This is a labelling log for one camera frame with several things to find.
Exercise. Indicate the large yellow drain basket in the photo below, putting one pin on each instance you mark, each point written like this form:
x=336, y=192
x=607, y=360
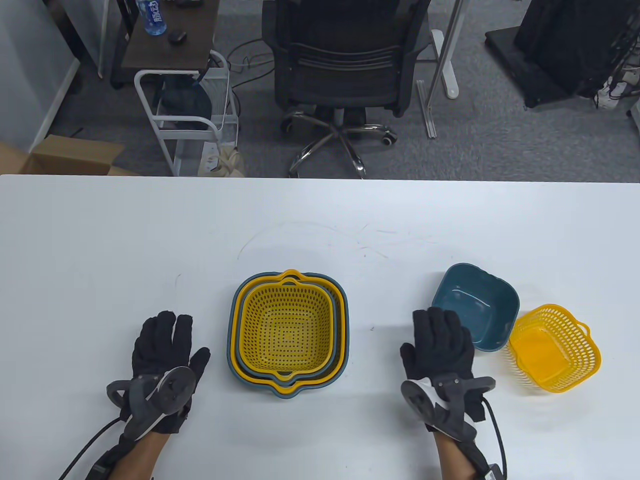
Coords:
x=234, y=330

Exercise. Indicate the white desk leg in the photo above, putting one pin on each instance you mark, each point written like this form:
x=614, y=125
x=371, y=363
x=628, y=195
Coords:
x=447, y=75

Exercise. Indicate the medium yellow drain basket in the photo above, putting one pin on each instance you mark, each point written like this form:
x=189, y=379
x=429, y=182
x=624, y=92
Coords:
x=287, y=330

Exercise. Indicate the blue label water bottle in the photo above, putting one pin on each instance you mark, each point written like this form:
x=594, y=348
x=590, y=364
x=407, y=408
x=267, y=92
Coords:
x=151, y=17

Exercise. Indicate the person's left hand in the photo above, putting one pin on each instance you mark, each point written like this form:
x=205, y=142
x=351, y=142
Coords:
x=160, y=345

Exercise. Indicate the small yellow drain basket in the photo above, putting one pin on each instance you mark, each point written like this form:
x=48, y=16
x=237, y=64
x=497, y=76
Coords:
x=545, y=355

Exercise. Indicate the person's right hand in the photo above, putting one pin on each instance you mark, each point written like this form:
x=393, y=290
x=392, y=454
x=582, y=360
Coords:
x=440, y=345

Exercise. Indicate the black cloth covered stand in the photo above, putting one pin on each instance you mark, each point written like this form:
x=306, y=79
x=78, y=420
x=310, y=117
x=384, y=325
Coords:
x=560, y=45

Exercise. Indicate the black office chair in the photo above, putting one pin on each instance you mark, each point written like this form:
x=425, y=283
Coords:
x=345, y=65

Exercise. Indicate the beige cloth bag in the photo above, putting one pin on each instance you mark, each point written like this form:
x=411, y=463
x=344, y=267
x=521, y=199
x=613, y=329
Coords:
x=225, y=162

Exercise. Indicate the person's right forearm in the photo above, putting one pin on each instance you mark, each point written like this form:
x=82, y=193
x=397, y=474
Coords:
x=452, y=460

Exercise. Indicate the brown side table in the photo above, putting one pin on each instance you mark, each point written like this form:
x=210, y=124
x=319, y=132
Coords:
x=170, y=55

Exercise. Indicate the aluminium bars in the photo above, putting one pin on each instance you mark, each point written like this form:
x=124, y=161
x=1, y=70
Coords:
x=427, y=112

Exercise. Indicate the white power strip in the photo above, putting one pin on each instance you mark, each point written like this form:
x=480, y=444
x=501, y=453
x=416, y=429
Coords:
x=612, y=92

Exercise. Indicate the medium teal basin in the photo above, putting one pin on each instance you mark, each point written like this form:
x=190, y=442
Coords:
x=239, y=345

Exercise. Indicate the cardboard box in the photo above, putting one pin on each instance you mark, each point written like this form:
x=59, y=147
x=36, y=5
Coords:
x=75, y=152

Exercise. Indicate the dark bag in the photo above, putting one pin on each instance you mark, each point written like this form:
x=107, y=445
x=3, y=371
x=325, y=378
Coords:
x=185, y=102

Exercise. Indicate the small teal basin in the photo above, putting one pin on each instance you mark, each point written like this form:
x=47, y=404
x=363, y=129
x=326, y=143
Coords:
x=475, y=300

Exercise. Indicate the person's left forearm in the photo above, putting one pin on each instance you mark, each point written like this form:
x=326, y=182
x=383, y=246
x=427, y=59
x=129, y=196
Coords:
x=142, y=457

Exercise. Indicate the large teal basin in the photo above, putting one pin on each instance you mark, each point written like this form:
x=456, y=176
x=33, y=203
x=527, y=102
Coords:
x=229, y=345

